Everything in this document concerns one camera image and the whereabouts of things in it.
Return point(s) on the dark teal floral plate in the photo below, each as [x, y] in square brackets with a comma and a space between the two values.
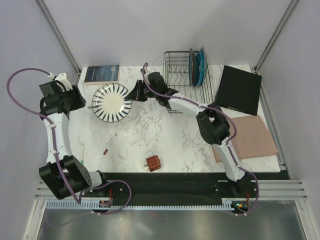
[192, 67]

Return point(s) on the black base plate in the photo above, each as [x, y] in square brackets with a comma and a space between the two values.
[176, 188]

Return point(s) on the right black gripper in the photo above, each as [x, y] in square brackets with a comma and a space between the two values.
[136, 94]

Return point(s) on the white striped plate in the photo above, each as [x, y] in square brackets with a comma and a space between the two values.
[109, 103]

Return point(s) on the red cube power adapter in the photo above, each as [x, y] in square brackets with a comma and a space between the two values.
[153, 163]

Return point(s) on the black board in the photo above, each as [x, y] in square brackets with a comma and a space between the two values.
[239, 90]

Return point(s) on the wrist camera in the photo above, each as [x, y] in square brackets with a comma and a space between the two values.
[145, 72]
[61, 78]

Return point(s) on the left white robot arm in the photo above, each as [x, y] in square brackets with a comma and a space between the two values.
[63, 173]

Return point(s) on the dark blue book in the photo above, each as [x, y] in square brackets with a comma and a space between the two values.
[100, 75]

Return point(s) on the white green marker pen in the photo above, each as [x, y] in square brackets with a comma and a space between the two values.
[82, 153]

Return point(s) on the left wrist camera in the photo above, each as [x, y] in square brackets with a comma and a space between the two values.
[61, 78]

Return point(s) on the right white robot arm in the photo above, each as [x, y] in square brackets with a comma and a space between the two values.
[213, 124]

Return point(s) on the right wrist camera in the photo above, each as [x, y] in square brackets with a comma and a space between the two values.
[145, 72]

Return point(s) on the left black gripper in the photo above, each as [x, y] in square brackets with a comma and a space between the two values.
[79, 101]

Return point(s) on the blue polka dot plate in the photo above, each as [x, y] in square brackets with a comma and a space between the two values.
[198, 69]

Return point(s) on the wire dish rack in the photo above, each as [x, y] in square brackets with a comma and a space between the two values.
[176, 76]

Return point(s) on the pink board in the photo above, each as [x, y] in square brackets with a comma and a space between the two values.
[253, 139]

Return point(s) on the red tipped tube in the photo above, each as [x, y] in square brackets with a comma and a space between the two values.
[109, 145]

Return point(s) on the grey-green round plate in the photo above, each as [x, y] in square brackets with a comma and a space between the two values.
[203, 65]

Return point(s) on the white slotted cable duct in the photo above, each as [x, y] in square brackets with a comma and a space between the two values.
[96, 204]

